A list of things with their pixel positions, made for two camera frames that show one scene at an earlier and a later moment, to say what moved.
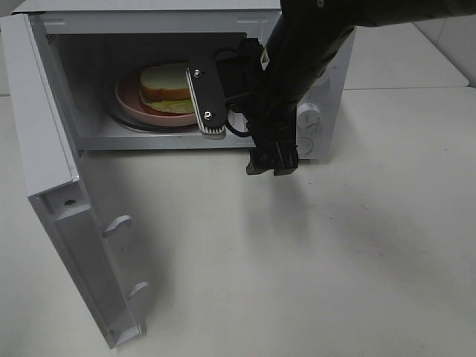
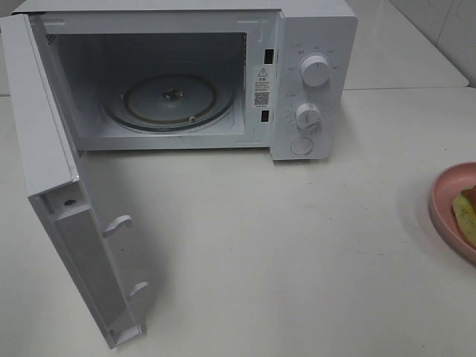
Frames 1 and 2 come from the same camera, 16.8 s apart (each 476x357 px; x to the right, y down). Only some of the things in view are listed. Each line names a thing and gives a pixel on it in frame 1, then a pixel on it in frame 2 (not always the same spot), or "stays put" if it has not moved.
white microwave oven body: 91,46 stays put
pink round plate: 128,97 to 448,184
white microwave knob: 308,117 stays put
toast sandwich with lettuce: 166,88 to 464,205
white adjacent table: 398,56 stays put
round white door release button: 305,145 stays put
